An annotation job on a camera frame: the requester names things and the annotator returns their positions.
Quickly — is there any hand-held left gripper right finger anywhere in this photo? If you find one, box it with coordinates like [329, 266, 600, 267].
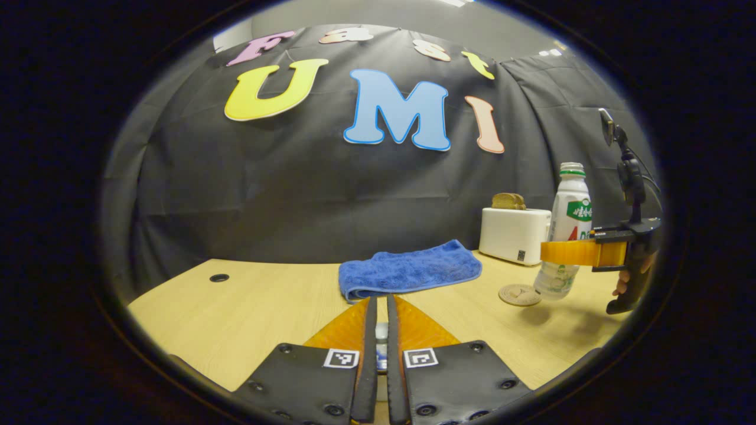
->
[387, 294, 532, 425]

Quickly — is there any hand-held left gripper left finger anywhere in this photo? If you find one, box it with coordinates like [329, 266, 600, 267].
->
[233, 295, 379, 425]

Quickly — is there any white green-label water bottle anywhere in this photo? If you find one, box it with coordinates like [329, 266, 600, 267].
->
[533, 162, 593, 301]

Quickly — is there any round brown coaster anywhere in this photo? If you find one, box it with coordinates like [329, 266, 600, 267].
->
[498, 284, 542, 307]

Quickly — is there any white toaster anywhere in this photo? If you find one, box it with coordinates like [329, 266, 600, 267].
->
[478, 207, 552, 267]

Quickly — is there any blue towel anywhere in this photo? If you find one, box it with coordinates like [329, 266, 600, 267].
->
[338, 239, 483, 303]

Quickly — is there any black backdrop cloth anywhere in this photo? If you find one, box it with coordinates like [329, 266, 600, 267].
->
[100, 24, 662, 296]

